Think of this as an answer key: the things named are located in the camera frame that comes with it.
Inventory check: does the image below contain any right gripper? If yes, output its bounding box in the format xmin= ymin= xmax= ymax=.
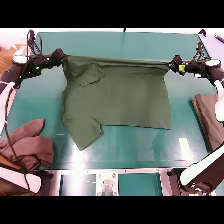
xmin=169 ymin=54 xmax=188 ymax=75

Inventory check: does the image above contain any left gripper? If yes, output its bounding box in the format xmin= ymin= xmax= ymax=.
xmin=49 ymin=48 xmax=68 ymax=68

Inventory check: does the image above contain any green T-shirt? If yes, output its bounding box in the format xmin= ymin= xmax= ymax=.
xmin=60 ymin=54 xmax=173 ymax=152

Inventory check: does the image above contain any folded brown garment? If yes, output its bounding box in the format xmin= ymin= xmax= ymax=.
xmin=191 ymin=93 xmax=224 ymax=152

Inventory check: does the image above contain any mauve brown garment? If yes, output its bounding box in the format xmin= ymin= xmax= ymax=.
xmin=0 ymin=118 xmax=55 ymax=173

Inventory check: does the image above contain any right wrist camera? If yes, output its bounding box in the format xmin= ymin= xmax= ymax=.
xmin=194 ymin=41 xmax=207 ymax=63

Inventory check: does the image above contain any silver frame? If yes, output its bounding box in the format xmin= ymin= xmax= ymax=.
xmin=43 ymin=166 xmax=188 ymax=197

